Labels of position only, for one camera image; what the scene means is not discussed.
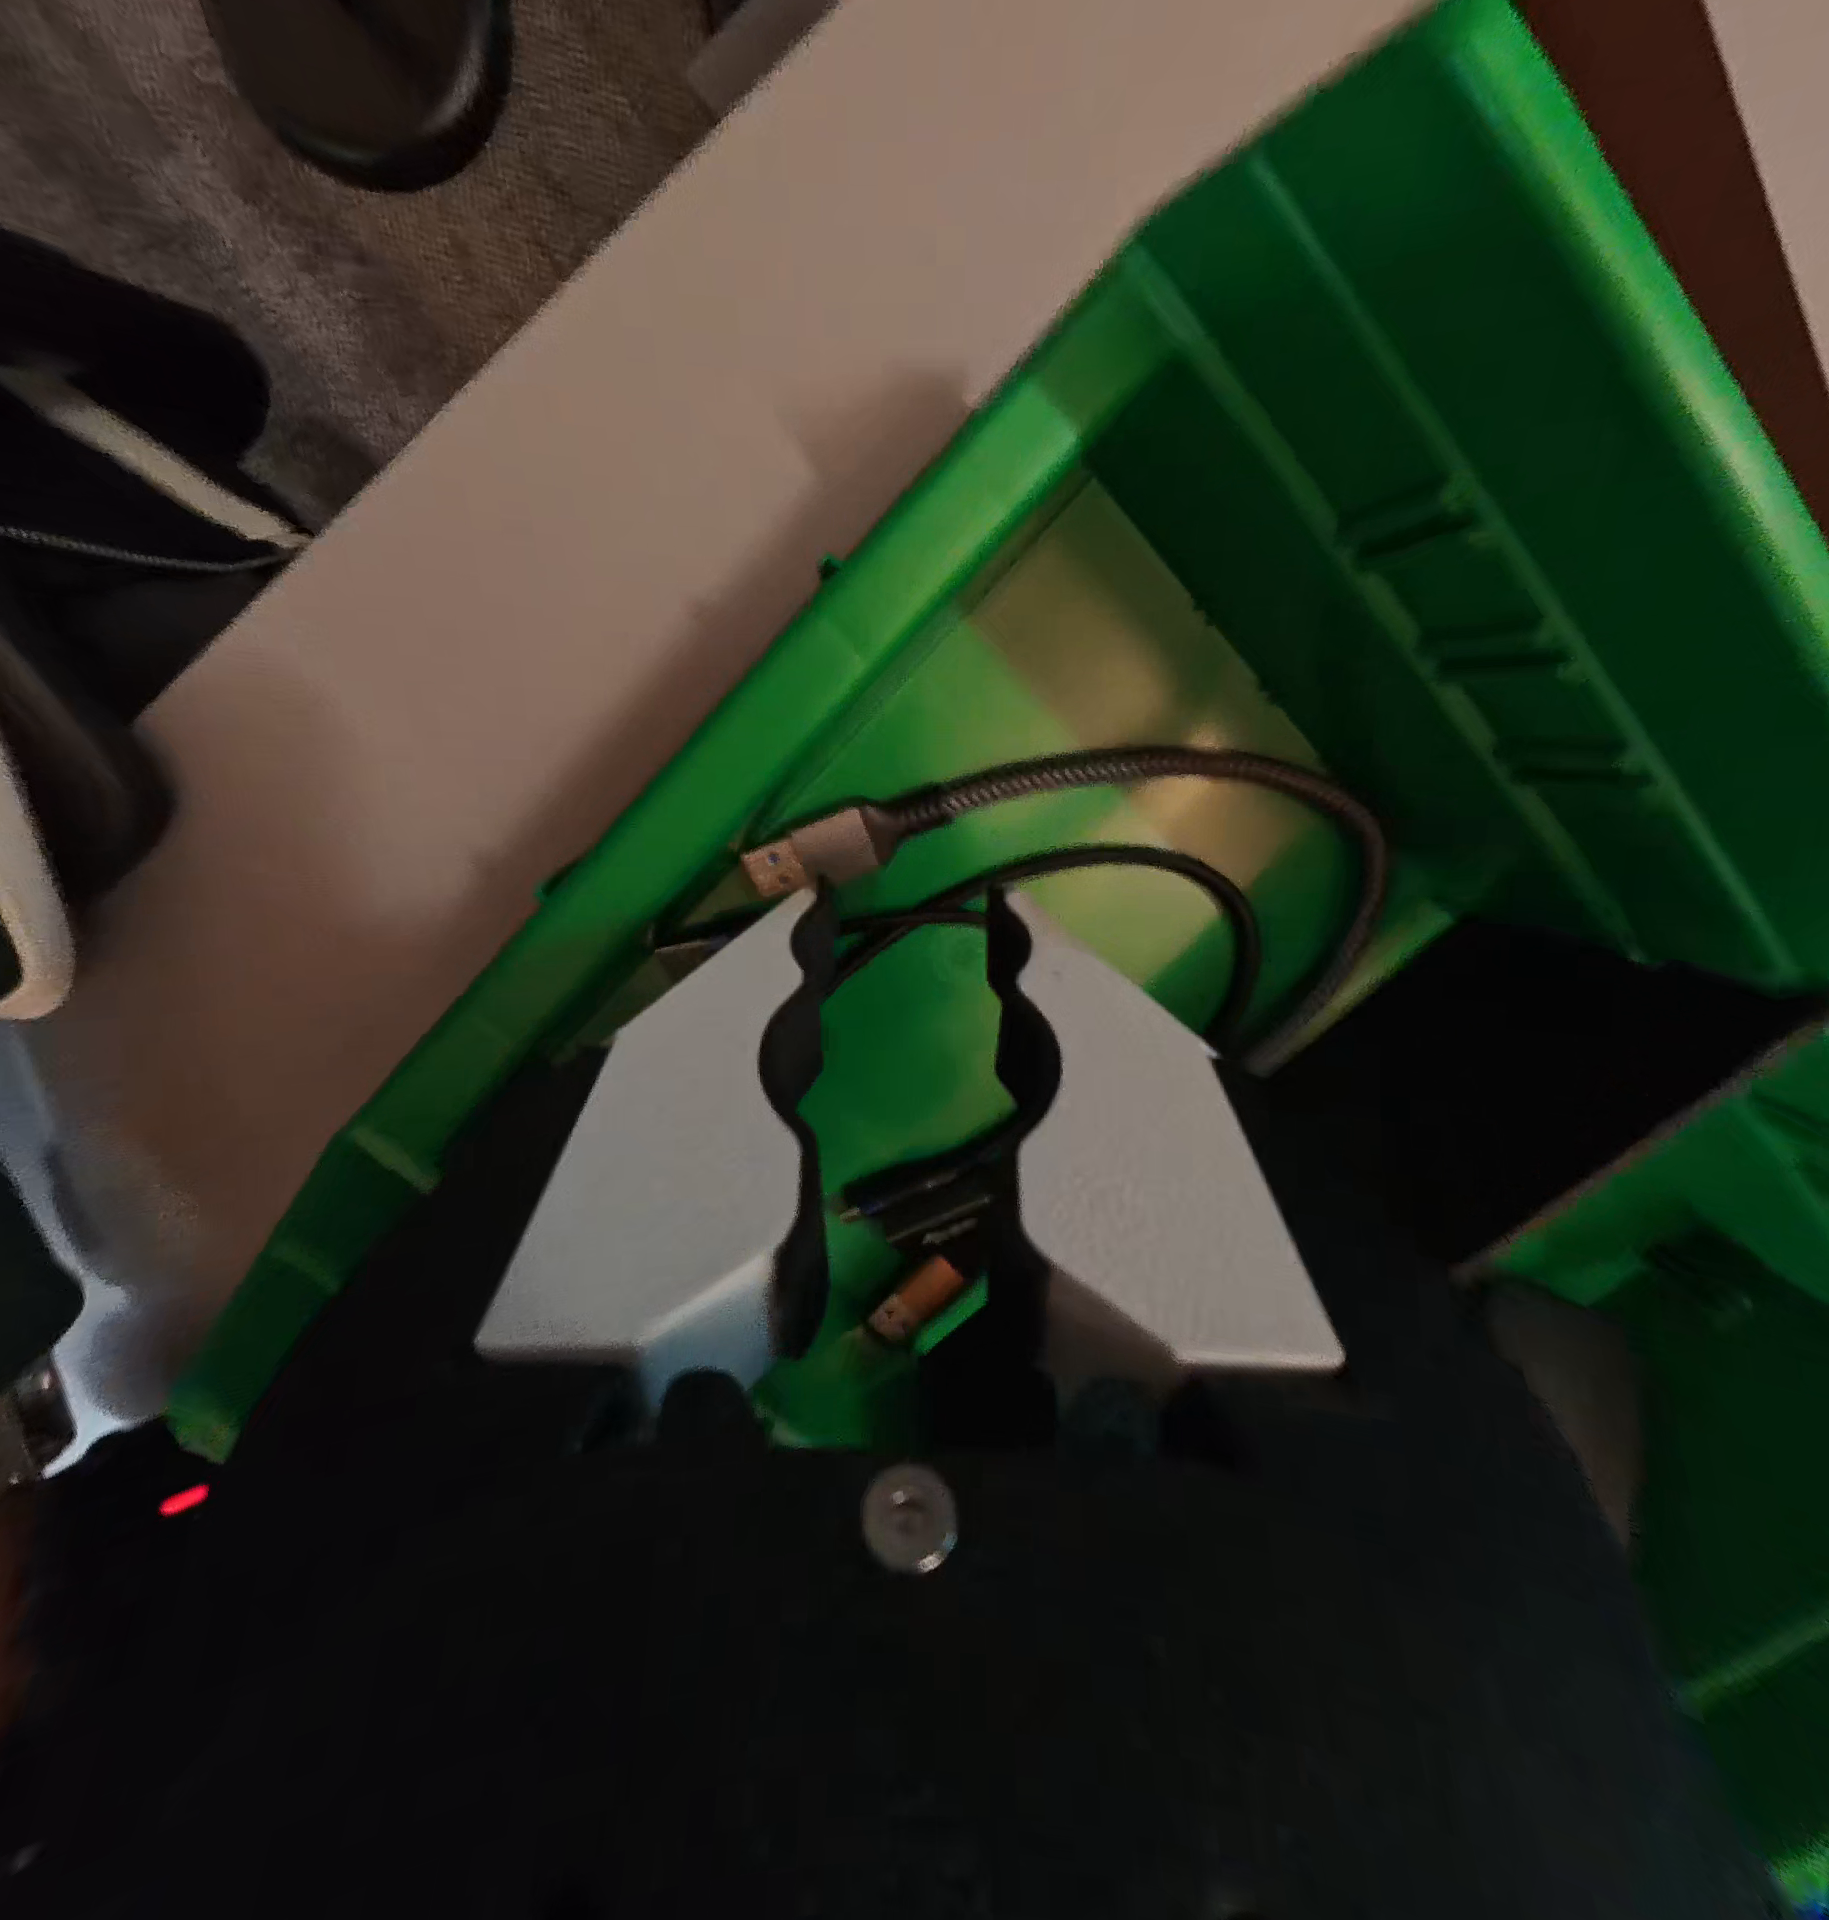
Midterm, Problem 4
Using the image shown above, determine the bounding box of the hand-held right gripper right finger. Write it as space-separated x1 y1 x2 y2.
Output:
985 886 1347 1383

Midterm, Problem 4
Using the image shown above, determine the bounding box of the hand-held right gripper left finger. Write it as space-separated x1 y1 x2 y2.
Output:
473 882 835 1370

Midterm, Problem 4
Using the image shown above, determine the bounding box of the black USB hub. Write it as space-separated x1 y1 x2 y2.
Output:
837 1171 998 1256

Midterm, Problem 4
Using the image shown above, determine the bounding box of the green plastic bin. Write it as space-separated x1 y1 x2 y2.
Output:
166 0 1829 1896

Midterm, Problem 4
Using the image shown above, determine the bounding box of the grey desk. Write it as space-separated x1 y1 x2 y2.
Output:
0 0 1441 1350

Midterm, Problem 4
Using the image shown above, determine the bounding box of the black divider in bin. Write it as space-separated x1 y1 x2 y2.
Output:
1229 914 1829 1280

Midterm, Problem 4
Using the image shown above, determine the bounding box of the grey braided cable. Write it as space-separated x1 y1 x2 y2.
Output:
739 741 1390 1080

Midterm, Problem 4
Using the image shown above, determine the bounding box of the black stanchion post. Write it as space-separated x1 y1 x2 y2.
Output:
203 0 517 196

